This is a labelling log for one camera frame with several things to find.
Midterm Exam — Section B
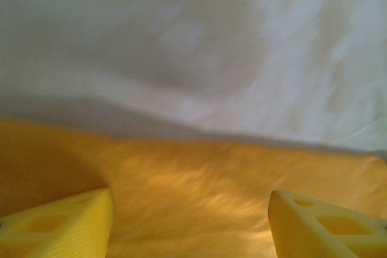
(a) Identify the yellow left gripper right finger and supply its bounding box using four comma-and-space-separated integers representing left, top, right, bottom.
268, 190, 387, 258

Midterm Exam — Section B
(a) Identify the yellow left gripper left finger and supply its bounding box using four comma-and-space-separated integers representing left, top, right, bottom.
0, 187, 115, 258

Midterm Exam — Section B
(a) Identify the yellow-orange t-shirt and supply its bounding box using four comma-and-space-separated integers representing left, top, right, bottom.
0, 118, 387, 258

